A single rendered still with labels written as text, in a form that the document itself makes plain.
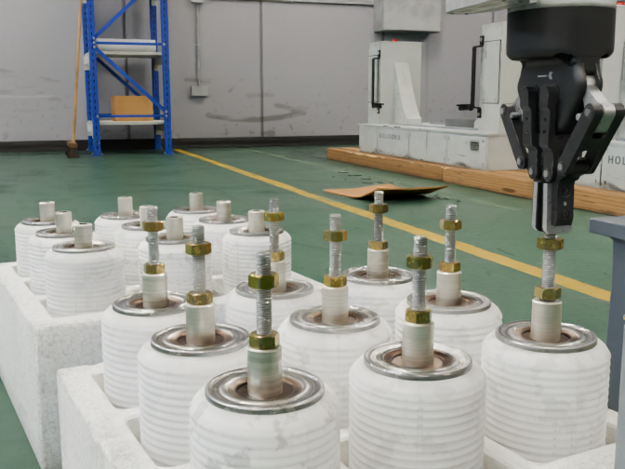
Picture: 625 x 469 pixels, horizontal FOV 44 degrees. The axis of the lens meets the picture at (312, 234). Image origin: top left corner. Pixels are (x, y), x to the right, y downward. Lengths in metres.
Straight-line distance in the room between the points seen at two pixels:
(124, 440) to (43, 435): 0.37
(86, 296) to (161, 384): 0.41
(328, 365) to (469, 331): 0.13
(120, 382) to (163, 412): 0.12
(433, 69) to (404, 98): 2.74
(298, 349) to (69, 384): 0.23
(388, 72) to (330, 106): 2.25
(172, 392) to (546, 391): 0.27
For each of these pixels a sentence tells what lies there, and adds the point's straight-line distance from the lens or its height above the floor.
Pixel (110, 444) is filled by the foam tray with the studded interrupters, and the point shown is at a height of 0.18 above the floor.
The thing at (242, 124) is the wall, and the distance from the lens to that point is 7.16.
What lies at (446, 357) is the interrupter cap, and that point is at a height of 0.25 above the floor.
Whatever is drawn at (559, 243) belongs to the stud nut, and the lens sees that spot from 0.61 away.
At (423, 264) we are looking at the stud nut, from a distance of 0.53.
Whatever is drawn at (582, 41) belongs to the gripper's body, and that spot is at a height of 0.47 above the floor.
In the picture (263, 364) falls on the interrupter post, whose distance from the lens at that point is 0.49.
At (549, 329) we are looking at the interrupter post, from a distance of 0.62.
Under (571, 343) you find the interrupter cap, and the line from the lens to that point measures 0.61.
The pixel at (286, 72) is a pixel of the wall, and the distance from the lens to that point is 7.28.
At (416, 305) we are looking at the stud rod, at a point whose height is 0.29.
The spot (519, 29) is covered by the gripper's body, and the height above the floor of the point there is 0.48.
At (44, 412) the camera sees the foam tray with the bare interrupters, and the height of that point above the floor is 0.08.
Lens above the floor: 0.43
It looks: 10 degrees down
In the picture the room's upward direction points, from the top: straight up
